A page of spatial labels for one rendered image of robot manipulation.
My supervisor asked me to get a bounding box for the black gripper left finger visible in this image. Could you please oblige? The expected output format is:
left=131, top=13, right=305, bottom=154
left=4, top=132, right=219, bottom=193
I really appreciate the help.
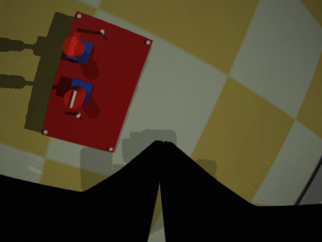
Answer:
left=0, top=141, right=164, bottom=242

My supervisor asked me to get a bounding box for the red circuit board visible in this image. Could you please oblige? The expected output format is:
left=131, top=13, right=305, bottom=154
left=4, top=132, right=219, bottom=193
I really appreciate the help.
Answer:
left=42, top=11, right=152, bottom=153

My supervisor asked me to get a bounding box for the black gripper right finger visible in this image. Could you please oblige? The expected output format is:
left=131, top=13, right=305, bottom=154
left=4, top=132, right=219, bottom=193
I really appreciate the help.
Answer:
left=160, top=141, right=322, bottom=242

